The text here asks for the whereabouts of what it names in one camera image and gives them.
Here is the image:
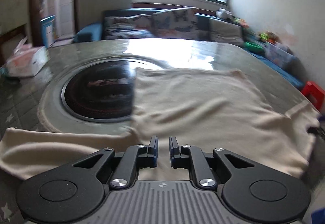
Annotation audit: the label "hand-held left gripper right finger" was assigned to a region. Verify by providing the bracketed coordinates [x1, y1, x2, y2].
[169, 135, 256, 190]

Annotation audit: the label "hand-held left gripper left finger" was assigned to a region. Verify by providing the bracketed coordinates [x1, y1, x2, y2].
[72, 135, 159, 190]

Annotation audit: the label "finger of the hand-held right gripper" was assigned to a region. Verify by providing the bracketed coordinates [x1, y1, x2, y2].
[307, 115, 325, 135]

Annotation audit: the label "cream long-sleeved garment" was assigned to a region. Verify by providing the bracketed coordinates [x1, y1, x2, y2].
[0, 68, 322, 181]

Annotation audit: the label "red plastic stool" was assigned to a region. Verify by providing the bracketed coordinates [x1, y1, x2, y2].
[301, 81, 325, 110]

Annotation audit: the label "round black induction cooktop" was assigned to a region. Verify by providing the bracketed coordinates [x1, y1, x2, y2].
[61, 60, 138, 122]

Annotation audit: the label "clear plastic storage box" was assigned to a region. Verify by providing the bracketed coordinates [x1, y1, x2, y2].
[264, 42, 296, 68]

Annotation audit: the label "green plastic bowl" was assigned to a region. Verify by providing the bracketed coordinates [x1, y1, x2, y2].
[245, 41, 264, 52]

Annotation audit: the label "small plush toys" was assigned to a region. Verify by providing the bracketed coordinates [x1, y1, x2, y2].
[259, 31, 278, 43]

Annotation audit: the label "large butterfly print pillow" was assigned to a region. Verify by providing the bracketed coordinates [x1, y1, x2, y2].
[152, 7, 197, 38]

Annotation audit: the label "grey cushion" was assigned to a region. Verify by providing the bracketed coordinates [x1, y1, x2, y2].
[209, 18, 244, 45]

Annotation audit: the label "blue corner sofa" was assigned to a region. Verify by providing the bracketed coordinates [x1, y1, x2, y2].
[74, 7, 305, 90]

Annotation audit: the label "panda plush toy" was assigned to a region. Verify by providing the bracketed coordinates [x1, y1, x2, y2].
[216, 8, 233, 19]

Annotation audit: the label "pink and white tissue pack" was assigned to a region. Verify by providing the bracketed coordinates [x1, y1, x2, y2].
[5, 36, 47, 77]

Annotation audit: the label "light blue small cabinet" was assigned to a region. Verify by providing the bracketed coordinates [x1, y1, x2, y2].
[39, 15, 57, 48]

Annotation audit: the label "dark wooden sideboard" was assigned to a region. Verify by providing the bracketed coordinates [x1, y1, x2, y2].
[0, 23, 28, 62]

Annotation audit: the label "dark wooden door frame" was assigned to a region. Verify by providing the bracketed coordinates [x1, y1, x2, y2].
[30, 0, 79, 47]

